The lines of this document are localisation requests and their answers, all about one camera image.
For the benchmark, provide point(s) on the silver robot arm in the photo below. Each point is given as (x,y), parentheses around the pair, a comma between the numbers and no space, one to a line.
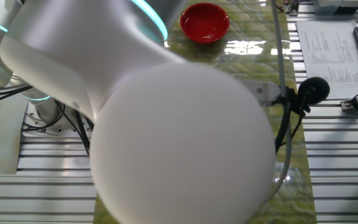
(166,140)

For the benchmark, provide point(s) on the grey metal block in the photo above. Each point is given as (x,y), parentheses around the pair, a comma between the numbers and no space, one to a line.
(337,6)

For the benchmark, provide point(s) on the small metal bracket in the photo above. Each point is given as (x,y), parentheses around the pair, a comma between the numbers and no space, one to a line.
(293,7)

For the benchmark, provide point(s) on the printed table paper sheet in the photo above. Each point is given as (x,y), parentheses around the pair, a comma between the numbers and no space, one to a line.
(331,49)

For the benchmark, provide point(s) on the red bowl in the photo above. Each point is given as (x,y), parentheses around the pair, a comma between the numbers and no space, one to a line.
(204,25)

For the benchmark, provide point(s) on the green marble pattern mat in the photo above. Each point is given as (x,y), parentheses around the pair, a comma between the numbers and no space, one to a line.
(247,59)

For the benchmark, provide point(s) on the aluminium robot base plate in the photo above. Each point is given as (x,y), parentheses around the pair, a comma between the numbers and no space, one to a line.
(30,130)

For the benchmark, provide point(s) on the black foam microphone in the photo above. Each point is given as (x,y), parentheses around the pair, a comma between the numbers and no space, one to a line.
(314,90)

